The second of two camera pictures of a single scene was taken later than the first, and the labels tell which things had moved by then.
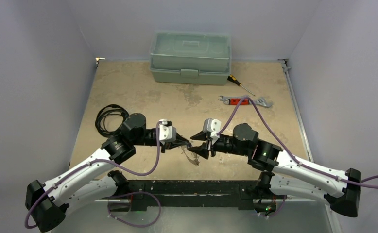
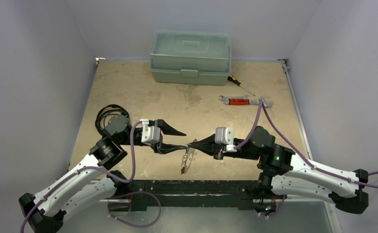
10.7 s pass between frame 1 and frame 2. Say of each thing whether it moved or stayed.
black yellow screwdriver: stayed
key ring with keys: moved
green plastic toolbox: stayed
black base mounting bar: stayed
